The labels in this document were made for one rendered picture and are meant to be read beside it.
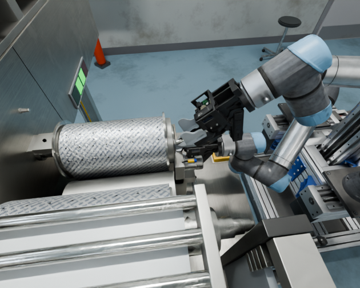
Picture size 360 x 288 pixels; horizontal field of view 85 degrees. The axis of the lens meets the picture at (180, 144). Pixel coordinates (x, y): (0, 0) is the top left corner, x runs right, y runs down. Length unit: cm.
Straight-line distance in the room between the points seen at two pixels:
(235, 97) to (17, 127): 47
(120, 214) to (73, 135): 32
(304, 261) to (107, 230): 19
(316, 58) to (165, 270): 40
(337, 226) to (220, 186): 116
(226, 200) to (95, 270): 66
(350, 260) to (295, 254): 184
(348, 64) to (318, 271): 50
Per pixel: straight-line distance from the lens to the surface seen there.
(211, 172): 87
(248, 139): 69
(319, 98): 50
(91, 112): 155
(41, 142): 56
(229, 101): 44
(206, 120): 44
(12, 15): 68
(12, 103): 56
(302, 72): 44
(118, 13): 339
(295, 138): 78
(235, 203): 83
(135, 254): 22
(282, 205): 172
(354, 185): 115
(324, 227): 178
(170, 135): 46
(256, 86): 43
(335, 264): 201
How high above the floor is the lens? 165
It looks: 53 degrees down
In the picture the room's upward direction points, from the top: straight up
